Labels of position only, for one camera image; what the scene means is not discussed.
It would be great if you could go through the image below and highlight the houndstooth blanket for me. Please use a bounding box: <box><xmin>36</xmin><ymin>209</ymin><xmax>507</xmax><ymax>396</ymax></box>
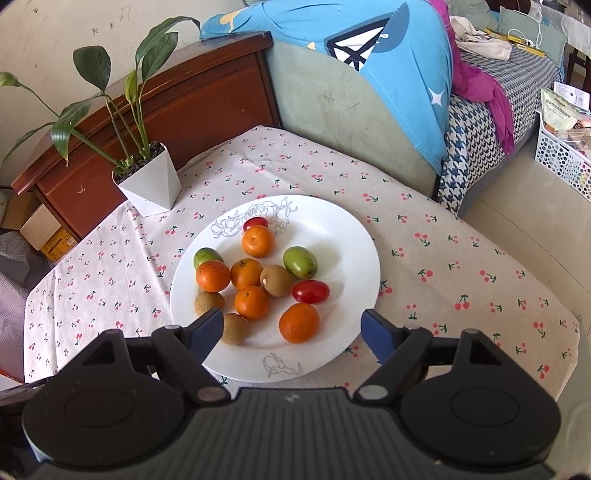
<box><xmin>437</xmin><ymin>49</ymin><xmax>559</xmax><ymax>214</ymax></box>

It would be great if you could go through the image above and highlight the white geometric plant pot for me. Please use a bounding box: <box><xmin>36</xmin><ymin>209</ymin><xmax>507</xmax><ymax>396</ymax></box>
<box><xmin>111</xmin><ymin>141</ymin><xmax>181</xmax><ymax>217</ymax></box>

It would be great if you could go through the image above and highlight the brown longan fruit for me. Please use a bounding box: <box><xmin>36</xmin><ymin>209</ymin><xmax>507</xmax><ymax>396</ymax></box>
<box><xmin>193</xmin><ymin>291</ymin><xmax>225</xmax><ymax>317</ymax></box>

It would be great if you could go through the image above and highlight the green jujube on plate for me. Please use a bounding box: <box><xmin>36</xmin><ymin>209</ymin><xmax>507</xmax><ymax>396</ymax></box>
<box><xmin>193</xmin><ymin>247</ymin><xmax>224</xmax><ymax>270</ymax></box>

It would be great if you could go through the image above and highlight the cardboard box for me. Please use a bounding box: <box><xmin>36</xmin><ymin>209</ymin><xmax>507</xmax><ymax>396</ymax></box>
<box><xmin>1</xmin><ymin>189</ymin><xmax>78</xmax><ymax>263</ymax></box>

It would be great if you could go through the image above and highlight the dark red wooden headboard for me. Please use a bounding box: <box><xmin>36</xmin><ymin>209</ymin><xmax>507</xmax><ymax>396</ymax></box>
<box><xmin>11</xmin><ymin>32</ymin><xmax>281</xmax><ymax>239</ymax></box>

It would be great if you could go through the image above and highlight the cherry print tablecloth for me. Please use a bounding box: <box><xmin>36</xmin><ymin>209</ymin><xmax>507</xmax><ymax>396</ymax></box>
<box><xmin>23</xmin><ymin>127</ymin><xmax>580</xmax><ymax>396</ymax></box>

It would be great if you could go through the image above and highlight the white plate with rose drawing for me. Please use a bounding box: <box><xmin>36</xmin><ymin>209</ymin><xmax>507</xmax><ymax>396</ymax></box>
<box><xmin>170</xmin><ymin>195</ymin><xmax>381</xmax><ymax>383</ymax></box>

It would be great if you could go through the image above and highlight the brown longan lower left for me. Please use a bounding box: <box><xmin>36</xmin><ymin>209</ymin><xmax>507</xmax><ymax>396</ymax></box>
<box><xmin>221</xmin><ymin>313</ymin><xmax>249</xmax><ymax>346</ymax></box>

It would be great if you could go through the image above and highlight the orange mandarin plate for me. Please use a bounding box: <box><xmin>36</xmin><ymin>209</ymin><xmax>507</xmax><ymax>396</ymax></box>
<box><xmin>230</xmin><ymin>258</ymin><xmax>263</xmax><ymax>290</ymax></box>
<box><xmin>233</xmin><ymin>286</ymin><xmax>270</xmax><ymax>322</ymax></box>
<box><xmin>279</xmin><ymin>303</ymin><xmax>320</xmax><ymax>344</ymax></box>

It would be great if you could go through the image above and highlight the orange mandarin middle plate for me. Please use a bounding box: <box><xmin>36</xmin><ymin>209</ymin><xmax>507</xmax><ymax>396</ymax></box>
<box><xmin>233</xmin><ymin>286</ymin><xmax>270</xmax><ymax>322</ymax></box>

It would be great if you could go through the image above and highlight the orange mandarin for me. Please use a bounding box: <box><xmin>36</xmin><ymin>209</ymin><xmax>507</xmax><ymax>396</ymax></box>
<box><xmin>242</xmin><ymin>225</ymin><xmax>276</xmax><ymax>258</ymax></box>

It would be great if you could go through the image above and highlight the green leafy plant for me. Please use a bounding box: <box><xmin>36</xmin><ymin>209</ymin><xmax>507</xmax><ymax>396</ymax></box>
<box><xmin>0</xmin><ymin>15</ymin><xmax>202</xmax><ymax>179</ymax></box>

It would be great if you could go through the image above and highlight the orange mandarin right plate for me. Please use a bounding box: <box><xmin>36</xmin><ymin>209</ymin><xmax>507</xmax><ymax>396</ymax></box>
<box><xmin>279</xmin><ymin>303</ymin><xmax>320</xmax><ymax>344</ymax></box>

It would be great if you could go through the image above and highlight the magenta cloth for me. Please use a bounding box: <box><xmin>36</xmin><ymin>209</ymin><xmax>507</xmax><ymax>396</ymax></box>
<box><xmin>430</xmin><ymin>0</ymin><xmax>515</xmax><ymax>154</ymax></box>

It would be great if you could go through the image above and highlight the white perforated plastic basket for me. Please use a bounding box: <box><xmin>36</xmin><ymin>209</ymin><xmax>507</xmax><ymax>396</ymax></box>
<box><xmin>534</xmin><ymin>111</ymin><xmax>591</xmax><ymax>201</ymax></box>

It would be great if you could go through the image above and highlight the orange mandarin cloth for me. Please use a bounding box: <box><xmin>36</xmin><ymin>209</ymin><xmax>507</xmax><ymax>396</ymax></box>
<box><xmin>197</xmin><ymin>260</ymin><xmax>231</xmax><ymax>293</ymax></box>

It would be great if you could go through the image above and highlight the red cherry tomato on plate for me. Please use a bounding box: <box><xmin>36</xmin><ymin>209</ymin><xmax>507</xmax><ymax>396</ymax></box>
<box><xmin>291</xmin><ymin>280</ymin><xmax>331</xmax><ymax>304</ymax></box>

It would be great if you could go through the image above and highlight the orange mandarin upper plate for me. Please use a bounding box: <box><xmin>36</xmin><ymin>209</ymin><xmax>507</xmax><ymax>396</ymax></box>
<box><xmin>230</xmin><ymin>258</ymin><xmax>263</xmax><ymax>290</ymax></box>

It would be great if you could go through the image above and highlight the brown longan with stem scar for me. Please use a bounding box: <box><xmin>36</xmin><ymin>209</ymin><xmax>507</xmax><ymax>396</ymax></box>
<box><xmin>259</xmin><ymin>265</ymin><xmax>293</xmax><ymax>298</ymax></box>

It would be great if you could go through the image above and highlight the red cherry tomato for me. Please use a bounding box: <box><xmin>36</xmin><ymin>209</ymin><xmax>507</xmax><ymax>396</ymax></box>
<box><xmin>242</xmin><ymin>216</ymin><xmax>269</xmax><ymax>232</ymax></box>
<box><xmin>291</xmin><ymin>280</ymin><xmax>331</xmax><ymax>304</ymax></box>

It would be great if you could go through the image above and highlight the snack bag in basket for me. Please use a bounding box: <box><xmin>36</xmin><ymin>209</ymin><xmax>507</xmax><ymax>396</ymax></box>
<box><xmin>541</xmin><ymin>88</ymin><xmax>582</xmax><ymax>131</ymax></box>

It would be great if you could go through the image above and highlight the green jujube fruit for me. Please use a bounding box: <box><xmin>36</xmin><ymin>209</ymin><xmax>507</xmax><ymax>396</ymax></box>
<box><xmin>283</xmin><ymin>246</ymin><xmax>318</xmax><ymax>280</ymax></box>

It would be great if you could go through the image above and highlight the pale green sofa cushion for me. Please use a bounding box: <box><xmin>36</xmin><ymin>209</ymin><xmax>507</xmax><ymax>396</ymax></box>
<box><xmin>266</xmin><ymin>41</ymin><xmax>438</xmax><ymax>197</ymax></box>

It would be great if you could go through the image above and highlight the blue cartoon pillow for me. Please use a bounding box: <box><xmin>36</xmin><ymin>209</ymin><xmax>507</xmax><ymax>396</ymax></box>
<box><xmin>200</xmin><ymin>1</ymin><xmax>454</xmax><ymax>173</ymax></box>

